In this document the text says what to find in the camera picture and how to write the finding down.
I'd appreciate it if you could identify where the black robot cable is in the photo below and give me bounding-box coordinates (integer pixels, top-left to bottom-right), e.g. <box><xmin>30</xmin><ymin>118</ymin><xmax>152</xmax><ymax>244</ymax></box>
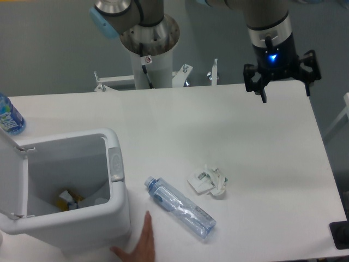
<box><xmin>139</xmin><ymin>42</ymin><xmax>155</xmax><ymax>90</ymax></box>

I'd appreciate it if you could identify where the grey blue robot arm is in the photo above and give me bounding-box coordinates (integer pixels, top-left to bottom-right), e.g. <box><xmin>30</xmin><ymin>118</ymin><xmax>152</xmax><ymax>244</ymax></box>
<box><xmin>89</xmin><ymin>1</ymin><xmax>321</xmax><ymax>101</ymax></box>

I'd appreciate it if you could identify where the white left floor bracket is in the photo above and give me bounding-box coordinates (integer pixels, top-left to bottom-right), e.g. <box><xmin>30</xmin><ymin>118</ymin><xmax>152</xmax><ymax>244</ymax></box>
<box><xmin>94</xmin><ymin>71</ymin><xmax>135</xmax><ymax>92</ymax></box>

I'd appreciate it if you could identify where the yellow white trash in bin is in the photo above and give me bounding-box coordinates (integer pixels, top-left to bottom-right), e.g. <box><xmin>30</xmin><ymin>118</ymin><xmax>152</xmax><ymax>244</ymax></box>
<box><xmin>56</xmin><ymin>190</ymin><xmax>84</xmax><ymax>211</ymax></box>

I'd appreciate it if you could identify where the white floor bracket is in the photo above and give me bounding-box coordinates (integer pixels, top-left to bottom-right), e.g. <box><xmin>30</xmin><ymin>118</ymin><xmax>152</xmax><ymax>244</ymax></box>
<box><xmin>172</xmin><ymin>64</ymin><xmax>193</xmax><ymax>88</ymax></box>
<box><xmin>207</xmin><ymin>58</ymin><xmax>219</xmax><ymax>86</ymax></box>
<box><xmin>94</xmin><ymin>71</ymin><xmax>135</xmax><ymax>92</ymax></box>

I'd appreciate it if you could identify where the white frame at right edge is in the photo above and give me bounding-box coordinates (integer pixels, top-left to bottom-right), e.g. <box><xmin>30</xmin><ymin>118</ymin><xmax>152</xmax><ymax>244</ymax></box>
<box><xmin>323</xmin><ymin>93</ymin><xmax>348</xmax><ymax>144</ymax></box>

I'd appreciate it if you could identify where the white plastic trash can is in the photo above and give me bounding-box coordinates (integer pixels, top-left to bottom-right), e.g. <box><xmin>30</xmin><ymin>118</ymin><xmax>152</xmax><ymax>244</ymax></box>
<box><xmin>1</xmin><ymin>128</ymin><xmax>130</xmax><ymax>251</ymax></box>

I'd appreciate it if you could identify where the white right floor bracket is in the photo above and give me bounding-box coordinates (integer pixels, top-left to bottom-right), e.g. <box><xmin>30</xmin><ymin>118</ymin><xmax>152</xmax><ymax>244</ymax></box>
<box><xmin>207</xmin><ymin>58</ymin><xmax>219</xmax><ymax>86</ymax></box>

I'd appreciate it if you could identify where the black table clamp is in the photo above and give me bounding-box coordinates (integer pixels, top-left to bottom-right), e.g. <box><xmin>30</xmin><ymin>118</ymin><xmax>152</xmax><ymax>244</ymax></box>
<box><xmin>329</xmin><ymin>221</ymin><xmax>348</xmax><ymax>250</ymax></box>

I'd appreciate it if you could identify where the white paper trash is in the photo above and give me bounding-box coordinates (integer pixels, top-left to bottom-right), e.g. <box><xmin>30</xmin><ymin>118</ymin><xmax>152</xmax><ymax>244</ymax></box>
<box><xmin>187</xmin><ymin>165</ymin><xmax>228</xmax><ymax>197</ymax></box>

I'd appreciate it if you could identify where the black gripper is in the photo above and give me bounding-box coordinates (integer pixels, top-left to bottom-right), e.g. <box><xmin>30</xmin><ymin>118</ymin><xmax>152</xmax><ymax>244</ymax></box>
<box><xmin>243</xmin><ymin>32</ymin><xmax>322</xmax><ymax>104</ymax></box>

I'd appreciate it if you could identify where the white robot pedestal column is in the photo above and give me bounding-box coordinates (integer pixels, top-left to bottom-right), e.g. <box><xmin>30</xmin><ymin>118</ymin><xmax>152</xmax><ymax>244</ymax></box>
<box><xmin>119</xmin><ymin>14</ymin><xmax>180</xmax><ymax>90</ymax></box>

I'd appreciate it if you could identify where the white middle floor bracket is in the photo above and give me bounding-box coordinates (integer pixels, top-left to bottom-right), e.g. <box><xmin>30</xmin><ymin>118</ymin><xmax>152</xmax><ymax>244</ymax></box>
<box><xmin>172</xmin><ymin>64</ymin><xmax>193</xmax><ymax>88</ymax></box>

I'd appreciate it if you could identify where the bare human hand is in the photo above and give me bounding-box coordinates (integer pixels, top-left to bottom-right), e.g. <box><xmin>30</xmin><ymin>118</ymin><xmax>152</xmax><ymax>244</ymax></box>
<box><xmin>110</xmin><ymin>211</ymin><xmax>155</xmax><ymax>262</ymax></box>

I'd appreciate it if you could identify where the blue labelled water bottle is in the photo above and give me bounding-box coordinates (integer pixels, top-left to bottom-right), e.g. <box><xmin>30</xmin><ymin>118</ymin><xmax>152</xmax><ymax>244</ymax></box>
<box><xmin>1</xmin><ymin>93</ymin><xmax>26</xmax><ymax>135</ymax></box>

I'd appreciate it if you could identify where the clear plastic bottle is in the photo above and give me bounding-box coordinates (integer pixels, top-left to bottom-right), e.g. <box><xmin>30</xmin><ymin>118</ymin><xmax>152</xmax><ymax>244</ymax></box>
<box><xmin>145</xmin><ymin>176</ymin><xmax>216</xmax><ymax>239</ymax></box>

